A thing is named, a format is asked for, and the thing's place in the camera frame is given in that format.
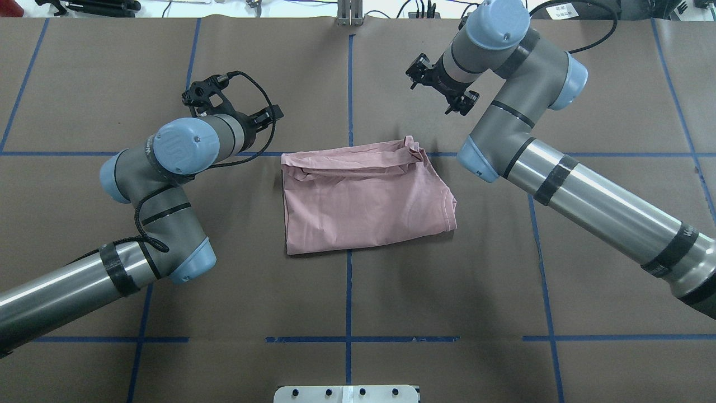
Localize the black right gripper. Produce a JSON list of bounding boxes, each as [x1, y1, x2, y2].
[[406, 54, 480, 116]]

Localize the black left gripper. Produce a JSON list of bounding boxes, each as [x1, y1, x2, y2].
[[238, 106, 284, 143]]

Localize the pink Snoopy t-shirt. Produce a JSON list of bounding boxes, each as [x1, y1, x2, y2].
[[281, 135, 457, 255]]

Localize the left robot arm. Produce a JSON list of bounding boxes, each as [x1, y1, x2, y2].
[[2, 107, 286, 364]]

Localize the black box with label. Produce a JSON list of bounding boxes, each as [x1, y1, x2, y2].
[[530, 1, 580, 21]]

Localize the black folded tripod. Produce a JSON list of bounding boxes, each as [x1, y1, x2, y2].
[[34, 1, 142, 18]]

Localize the white pillar with base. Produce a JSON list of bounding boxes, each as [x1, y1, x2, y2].
[[273, 385, 421, 402]]

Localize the aluminium frame post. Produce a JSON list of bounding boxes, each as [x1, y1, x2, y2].
[[336, 0, 365, 26]]

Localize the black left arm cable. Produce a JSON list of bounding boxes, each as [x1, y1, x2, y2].
[[132, 71, 277, 254]]

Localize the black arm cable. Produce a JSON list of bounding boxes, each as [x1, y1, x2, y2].
[[528, 0, 618, 54], [132, 71, 277, 254]]

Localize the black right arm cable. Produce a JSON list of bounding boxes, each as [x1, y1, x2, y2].
[[528, 0, 618, 54]]

